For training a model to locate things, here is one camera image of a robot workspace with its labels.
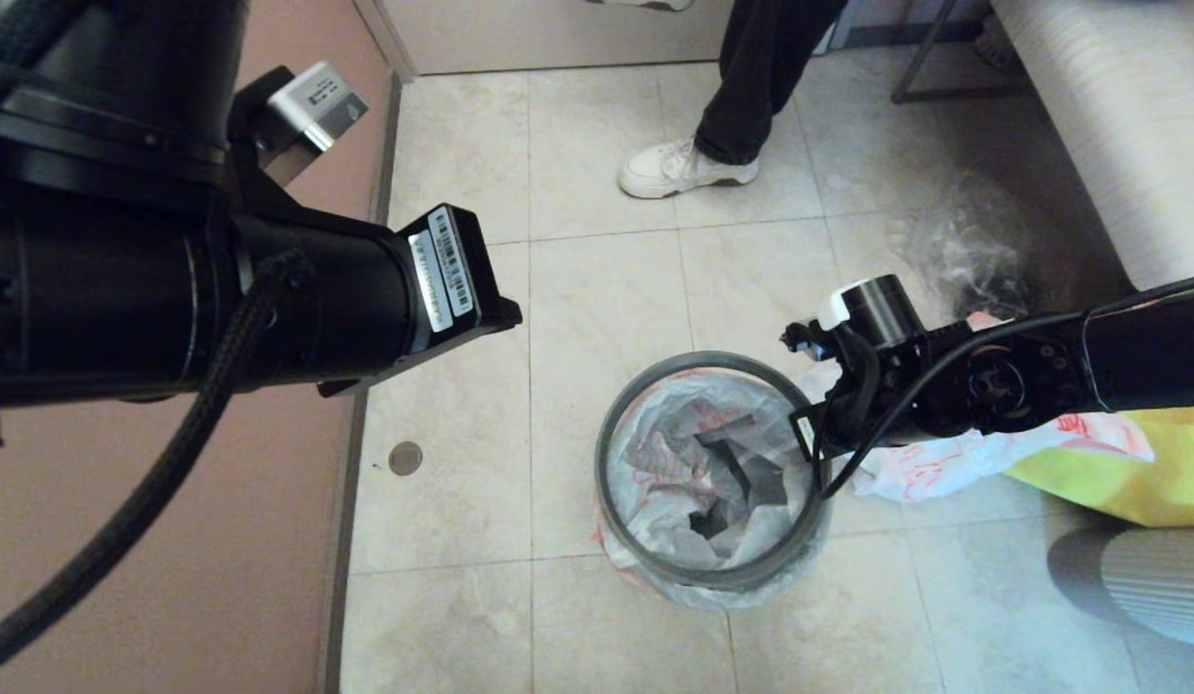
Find white red-print plastic bag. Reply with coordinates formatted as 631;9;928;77
595;366;834;610

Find white liner bag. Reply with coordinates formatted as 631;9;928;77
799;313;1156;504

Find black round trash bin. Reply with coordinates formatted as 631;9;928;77
688;429;790;541

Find clear plastic bag with rubbish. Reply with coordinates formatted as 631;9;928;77
890;173;1070;319

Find yellow plastic bag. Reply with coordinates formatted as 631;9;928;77
1006;407;1194;529

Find person's leg dark trousers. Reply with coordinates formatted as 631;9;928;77
695;0;848;167

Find grey metal furniture leg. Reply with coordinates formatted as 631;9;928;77
890;0;1031;105

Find round striped grey stool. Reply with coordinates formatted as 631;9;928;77
1048;528;1194;649

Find beige striped sofa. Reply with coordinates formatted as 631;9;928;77
987;0;1194;295

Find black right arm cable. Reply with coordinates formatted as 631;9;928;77
809;280;1194;499

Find small right wrist camera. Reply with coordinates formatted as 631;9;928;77
782;323;829;362

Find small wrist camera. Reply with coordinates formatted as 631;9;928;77
782;323;829;362
267;63;371;155

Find small left wrist camera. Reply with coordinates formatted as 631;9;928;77
267;63;371;155

